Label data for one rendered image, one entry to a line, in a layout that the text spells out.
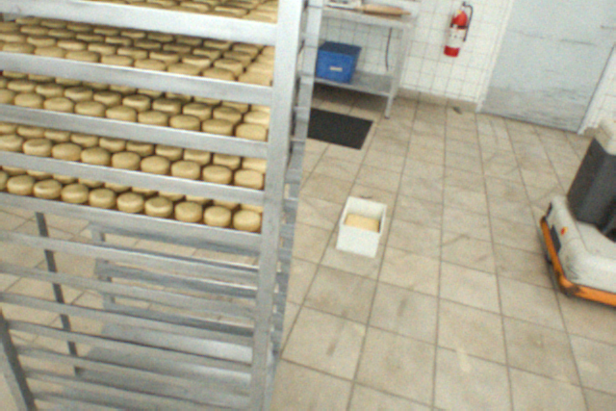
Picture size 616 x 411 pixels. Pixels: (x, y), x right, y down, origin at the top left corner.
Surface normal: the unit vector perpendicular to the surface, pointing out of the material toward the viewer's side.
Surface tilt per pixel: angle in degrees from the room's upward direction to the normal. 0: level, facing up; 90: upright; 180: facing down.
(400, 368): 0
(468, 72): 90
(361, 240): 90
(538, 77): 90
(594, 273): 90
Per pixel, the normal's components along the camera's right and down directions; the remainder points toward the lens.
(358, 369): 0.11, -0.86
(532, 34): -0.28, 0.45
